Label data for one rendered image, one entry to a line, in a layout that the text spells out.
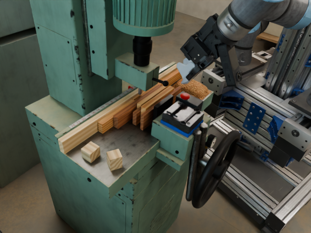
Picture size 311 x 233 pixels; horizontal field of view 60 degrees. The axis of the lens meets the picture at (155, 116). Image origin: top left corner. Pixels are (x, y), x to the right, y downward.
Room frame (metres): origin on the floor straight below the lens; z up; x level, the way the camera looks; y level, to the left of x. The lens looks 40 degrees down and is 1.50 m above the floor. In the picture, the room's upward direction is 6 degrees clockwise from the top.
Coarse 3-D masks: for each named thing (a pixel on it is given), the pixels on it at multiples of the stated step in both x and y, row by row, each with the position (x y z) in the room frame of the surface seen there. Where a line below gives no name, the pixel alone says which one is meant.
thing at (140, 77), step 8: (120, 56) 0.81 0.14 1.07; (128, 56) 0.81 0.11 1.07; (120, 64) 0.77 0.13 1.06; (128, 64) 0.76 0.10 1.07; (152, 64) 0.77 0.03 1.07; (120, 72) 0.77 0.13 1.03; (128, 72) 0.76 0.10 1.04; (136, 72) 0.74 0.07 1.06; (144, 72) 0.72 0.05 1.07; (152, 72) 0.74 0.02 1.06; (128, 80) 0.76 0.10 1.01; (136, 80) 0.74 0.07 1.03; (144, 80) 0.72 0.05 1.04; (152, 80) 0.74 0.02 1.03; (144, 88) 0.72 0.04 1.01
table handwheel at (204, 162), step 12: (228, 144) 0.57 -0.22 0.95; (204, 156) 0.62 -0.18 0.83; (216, 156) 0.53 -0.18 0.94; (228, 156) 0.68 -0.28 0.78; (204, 168) 0.51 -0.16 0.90; (216, 168) 0.57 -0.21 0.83; (204, 180) 0.48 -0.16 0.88; (216, 180) 0.62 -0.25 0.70; (204, 192) 0.52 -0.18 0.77; (192, 204) 0.48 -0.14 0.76; (204, 204) 0.52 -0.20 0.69
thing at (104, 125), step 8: (176, 72) 0.96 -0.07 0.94; (168, 80) 0.91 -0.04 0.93; (176, 80) 0.96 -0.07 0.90; (152, 88) 0.83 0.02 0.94; (136, 96) 0.77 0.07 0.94; (128, 104) 0.72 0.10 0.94; (112, 112) 0.67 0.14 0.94; (104, 120) 0.62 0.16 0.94; (112, 120) 0.64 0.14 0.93; (104, 128) 0.61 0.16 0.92
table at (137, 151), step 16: (208, 96) 0.87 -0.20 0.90; (112, 128) 0.64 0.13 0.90; (128, 128) 0.64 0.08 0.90; (80, 144) 0.55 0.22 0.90; (96, 144) 0.56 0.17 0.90; (112, 144) 0.56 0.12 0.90; (128, 144) 0.57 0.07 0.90; (144, 144) 0.58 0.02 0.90; (64, 160) 0.51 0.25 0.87; (80, 160) 0.49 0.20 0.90; (96, 160) 0.49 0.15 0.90; (128, 160) 0.51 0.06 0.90; (144, 160) 0.54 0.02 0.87; (176, 160) 0.55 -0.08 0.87; (80, 176) 0.47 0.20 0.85; (96, 176) 0.44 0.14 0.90; (112, 176) 0.45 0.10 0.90; (128, 176) 0.48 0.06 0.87; (112, 192) 0.42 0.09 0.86
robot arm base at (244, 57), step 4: (236, 48) 1.34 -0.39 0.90; (240, 48) 1.33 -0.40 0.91; (244, 48) 1.33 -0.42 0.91; (248, 48) 1.33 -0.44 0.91; (236, 52) 1.33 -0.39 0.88; (240, 52) 1.33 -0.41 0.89; (244, 52) 1.33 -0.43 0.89; (248, 52) 1.33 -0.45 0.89; (240, 56) 1.33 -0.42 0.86; (244, 56) 1.32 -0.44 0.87; (248, 56) 1.33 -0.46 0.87; (240, 60) 1.32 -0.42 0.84; (244, 60) 1.32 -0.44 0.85; (248, 60) 1.33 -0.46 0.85; (240, 64) 1.31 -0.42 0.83; (244, 64) 1.31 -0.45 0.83; (248, 64) 1.33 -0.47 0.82
